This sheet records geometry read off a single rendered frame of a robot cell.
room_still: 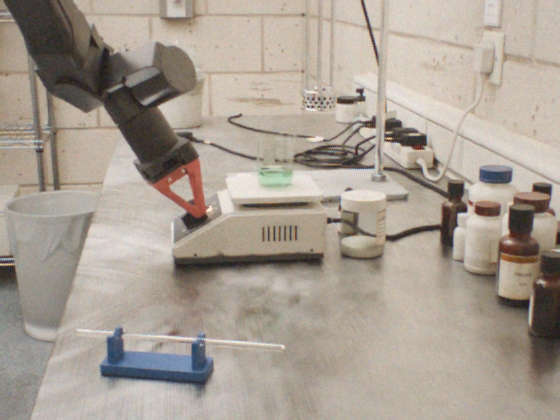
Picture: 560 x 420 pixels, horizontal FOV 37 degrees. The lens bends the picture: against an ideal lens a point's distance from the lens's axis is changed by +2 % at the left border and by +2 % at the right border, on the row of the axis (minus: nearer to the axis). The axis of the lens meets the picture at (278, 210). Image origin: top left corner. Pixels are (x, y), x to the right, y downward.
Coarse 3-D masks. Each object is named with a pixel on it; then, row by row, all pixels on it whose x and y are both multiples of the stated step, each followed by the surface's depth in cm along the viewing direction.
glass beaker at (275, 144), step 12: (264, 132) 110; (276, 132) 111; (288, 132) 110; (264, 144) 107; (276, 144) 106; (288, 144) 107; (264, 156) 107; (276, 156) 107; (288, 156) 107; (264, 168) 108; (276, 168) 107; (288, 168) 108; (264, 180) 108; (276, 180) 108; (288, 180) 108
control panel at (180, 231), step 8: (208, 200) 115; (216, 200) 112; (208, 208) 111; (216, 208) 109; (176, 216) 116; (208, 216) 108; (216, 216) 105; (176, 224) 113; (184, 224) 110; (200, 224) 106; (176, 232) 109; (184, 232) 107; (176, 240) 106
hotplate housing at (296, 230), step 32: (224, 192) 115; (224, 224) 104; (256, 224) 105; (288, 224) 106; (320, 224) 106; (192, 256) 105; (224, 256) 106; (256, 256) 106; (288, 256) 107; (320, 256) 108
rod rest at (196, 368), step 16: (112, 336) 76; (112, 352) 76; (128, 352) 79; (144, 352) 79; (192, 352) 75; (112, 368) 76; (128, 368) 76; (144, 368) 76; (160, 368) 75; (176, 368) 75; (192, 368) 75; (208, 368) 76
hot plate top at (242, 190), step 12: (228, 180) 114; (240, 180) 114; (252, 180) 114; (300, 180) 114; (312, 180) 114; (228, 192) 109; (240, 192) 107; (252, 192) 107; (264, 192) 107; (276, 192) 107; (288, 192) 107; (300, 192) 107; (312, 192) 107
